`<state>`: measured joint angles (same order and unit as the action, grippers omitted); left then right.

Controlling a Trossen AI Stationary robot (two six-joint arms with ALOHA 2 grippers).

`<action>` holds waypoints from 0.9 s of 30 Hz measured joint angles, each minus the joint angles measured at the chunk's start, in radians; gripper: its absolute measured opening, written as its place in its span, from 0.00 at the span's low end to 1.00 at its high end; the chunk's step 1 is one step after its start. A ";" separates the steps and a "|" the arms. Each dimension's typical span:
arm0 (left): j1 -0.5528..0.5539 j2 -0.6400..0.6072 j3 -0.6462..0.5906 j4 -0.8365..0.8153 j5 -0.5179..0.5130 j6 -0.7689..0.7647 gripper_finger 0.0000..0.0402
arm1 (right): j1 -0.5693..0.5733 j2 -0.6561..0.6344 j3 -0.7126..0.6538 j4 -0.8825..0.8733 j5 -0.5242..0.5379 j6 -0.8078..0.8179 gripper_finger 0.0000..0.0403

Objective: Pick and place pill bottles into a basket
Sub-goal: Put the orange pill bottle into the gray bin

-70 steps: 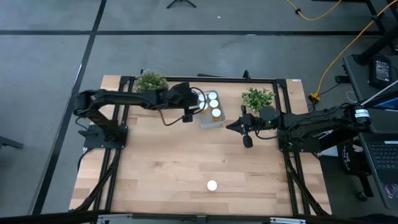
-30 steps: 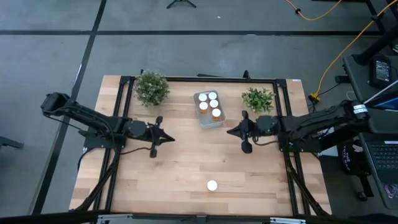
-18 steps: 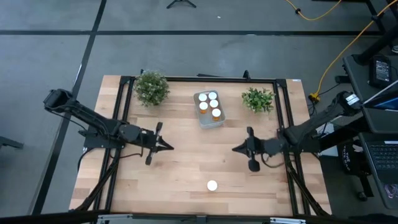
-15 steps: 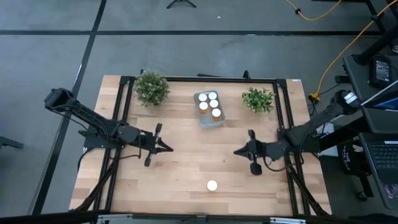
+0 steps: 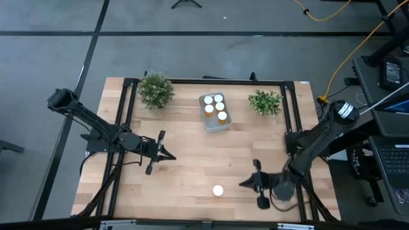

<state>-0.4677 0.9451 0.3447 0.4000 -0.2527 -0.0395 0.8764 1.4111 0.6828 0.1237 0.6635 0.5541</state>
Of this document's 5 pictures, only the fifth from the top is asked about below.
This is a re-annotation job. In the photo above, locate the black office chair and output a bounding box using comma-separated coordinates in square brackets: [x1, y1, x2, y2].
[346, 145, 384, 207]

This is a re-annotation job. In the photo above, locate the silver aluminium bar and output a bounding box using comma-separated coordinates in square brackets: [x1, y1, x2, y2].
[277, 222, 316, 230]
[99, 219, 137, 230]

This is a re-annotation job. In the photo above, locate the yellow extension cable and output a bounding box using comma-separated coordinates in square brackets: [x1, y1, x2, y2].
[292, 0, 352, 22]
[318, 0, 409, 105]

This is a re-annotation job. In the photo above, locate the pale grey plastic basket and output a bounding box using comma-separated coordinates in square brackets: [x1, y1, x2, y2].
[198, 91, 233, 134]

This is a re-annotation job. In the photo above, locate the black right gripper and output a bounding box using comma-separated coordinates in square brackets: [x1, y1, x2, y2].
[238, 158, 277, 210]

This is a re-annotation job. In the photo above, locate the black stand foot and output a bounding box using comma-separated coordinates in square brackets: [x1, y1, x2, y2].
[0, 139, 25, 154]

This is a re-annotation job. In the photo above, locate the black desk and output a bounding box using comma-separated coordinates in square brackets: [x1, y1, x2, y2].
[353, 56, 409, 138]

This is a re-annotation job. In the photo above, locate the bushy potted plant black pot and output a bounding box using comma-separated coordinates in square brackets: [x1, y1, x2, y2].
[137, 72, 175, 111]

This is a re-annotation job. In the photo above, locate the black aluminium table frame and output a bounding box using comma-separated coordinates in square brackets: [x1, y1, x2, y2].
[72, 76, 341, 224]

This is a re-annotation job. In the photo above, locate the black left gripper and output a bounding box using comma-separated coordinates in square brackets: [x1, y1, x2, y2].
[140, 130, 177, 176]

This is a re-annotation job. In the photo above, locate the broad-leaf potted plant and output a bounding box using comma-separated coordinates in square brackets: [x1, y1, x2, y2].
[248, 89, 284, 117]

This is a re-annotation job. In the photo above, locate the black laptop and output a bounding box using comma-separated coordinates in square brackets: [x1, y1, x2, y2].
[367, 135, 409, 215]

